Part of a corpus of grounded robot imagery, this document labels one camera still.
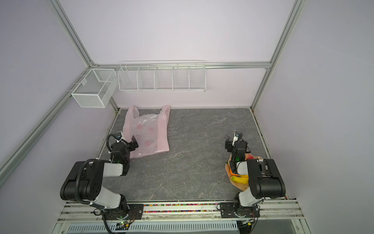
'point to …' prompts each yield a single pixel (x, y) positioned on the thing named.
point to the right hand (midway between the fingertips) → (237, 140)
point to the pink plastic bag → (150, 131)
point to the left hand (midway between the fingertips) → (127, 138)
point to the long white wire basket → (176, 75)
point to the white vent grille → (125, 228)
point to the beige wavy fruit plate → (242, 186)
